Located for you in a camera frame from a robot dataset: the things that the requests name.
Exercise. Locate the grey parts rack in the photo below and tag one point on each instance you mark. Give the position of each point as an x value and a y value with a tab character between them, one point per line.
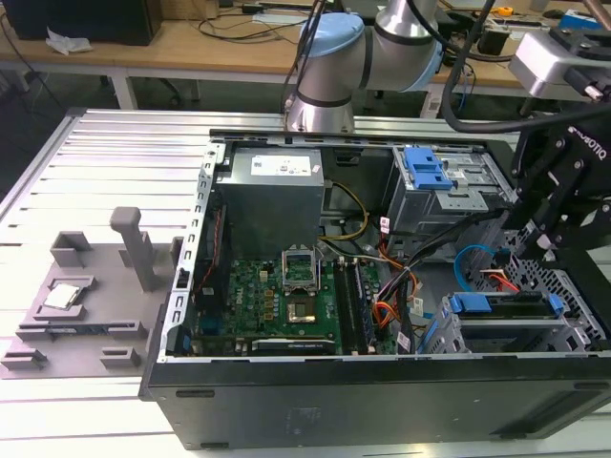
105	286

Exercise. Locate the grey power supply box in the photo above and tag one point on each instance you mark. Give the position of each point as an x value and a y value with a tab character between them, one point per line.
272	210

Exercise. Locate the black RAM slot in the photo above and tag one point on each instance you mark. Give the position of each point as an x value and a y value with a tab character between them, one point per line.
365	305
359	305
345	305
352	305

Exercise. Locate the black PC case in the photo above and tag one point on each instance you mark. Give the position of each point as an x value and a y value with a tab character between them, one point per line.
334	405

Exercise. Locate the crumpled white plastic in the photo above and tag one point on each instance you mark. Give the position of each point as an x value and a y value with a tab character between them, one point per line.
67	42

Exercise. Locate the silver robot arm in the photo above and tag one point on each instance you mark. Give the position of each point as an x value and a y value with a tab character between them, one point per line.
329	67

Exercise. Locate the square chipset chip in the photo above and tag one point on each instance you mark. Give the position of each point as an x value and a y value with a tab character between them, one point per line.
301	311

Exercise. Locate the dark RAM stick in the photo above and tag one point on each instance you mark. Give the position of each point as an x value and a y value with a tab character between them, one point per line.
78	330

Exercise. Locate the wooden workbench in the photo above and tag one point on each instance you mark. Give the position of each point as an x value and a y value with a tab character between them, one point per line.
191	52

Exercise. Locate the small black cube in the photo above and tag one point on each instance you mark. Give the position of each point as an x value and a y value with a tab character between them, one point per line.
491	40

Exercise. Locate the metal disk bay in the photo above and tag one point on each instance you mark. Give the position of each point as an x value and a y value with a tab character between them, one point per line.
506	336

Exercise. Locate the black box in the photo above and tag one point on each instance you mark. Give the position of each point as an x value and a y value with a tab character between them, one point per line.
81	19

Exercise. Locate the green motherboard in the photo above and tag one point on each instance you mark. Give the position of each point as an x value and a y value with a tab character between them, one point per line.
248	296

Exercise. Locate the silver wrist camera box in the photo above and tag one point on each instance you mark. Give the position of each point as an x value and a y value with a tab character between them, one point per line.
539	62

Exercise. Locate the blue plastic drive latch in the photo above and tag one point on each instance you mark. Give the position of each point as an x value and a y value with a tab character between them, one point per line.
425	167

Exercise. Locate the black graphics card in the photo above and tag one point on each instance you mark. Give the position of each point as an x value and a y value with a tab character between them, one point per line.
291	344

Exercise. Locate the blue box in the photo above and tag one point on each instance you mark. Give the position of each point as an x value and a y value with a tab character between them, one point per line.
584	20

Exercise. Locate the silver CPU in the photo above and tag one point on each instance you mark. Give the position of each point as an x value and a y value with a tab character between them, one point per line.
62	296

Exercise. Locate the hard disk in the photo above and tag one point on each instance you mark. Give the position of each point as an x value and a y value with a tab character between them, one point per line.
515	309

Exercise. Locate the metal optical drive cage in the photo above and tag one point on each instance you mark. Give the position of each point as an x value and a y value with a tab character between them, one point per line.
420	210

